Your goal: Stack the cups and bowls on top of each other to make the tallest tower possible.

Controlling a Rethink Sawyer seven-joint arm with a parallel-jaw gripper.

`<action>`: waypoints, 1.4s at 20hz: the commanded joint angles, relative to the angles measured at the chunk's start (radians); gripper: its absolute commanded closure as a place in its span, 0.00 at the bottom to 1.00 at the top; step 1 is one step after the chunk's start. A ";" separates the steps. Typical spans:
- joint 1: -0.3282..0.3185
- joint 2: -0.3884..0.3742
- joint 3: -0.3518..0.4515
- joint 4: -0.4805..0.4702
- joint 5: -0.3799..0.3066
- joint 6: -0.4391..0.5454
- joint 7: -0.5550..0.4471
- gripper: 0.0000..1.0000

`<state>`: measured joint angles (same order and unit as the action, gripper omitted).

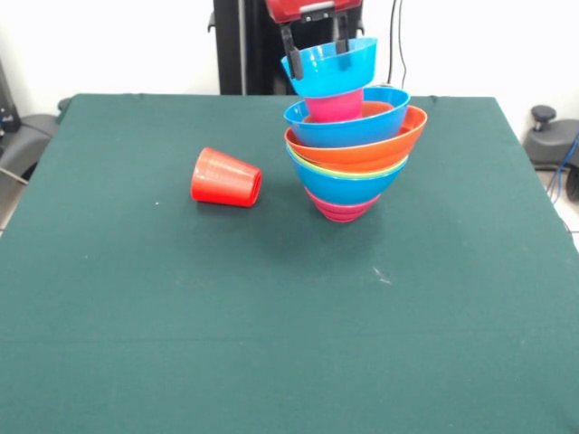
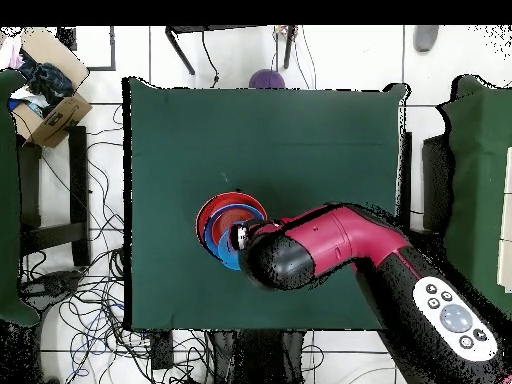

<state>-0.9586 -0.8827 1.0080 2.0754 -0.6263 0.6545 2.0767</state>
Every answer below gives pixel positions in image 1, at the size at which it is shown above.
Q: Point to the black stand base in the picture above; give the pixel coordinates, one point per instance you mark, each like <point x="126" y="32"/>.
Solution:
<point x="27" y="140"/>
<point x="549" y="144"/>

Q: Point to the pink plastic bowl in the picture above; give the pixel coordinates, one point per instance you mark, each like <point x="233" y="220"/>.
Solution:
<point x="344" y="212"/>

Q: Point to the small blue flat-bottomed bowl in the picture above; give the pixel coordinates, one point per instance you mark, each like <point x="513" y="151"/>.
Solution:
<point x="325" y="74"/>

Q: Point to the dark green tablecloth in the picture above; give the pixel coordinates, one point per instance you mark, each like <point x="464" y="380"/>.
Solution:
<point x="271" y="339"/>

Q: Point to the small orange flat-bottomed bowl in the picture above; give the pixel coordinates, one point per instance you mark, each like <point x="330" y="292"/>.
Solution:
<point x="375" y="108"/>

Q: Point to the large blue plastic bowl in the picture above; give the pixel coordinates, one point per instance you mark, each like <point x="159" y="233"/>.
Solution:
<point x="348" y="190"/>
<point x="348" y="131"/>

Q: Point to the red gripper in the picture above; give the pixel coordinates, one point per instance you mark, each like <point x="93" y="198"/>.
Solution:
<point x="312" y="10"/>

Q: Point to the red plastic cup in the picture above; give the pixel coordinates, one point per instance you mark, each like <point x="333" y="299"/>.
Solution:
<point x="221" y="178"/>

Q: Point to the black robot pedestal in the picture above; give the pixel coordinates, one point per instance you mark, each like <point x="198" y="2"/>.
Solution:
<point x="235" y="59"/>

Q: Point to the large orange plastic bowl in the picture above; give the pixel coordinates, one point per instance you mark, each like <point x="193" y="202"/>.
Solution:
<point x="362" y="153"/>

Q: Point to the pink plastic cup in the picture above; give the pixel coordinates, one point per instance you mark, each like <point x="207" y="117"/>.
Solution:
<point x="337" y="108"/>

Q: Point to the green plastic bowl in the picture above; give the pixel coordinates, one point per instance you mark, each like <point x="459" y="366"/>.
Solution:
<point x="357" y="172"/>

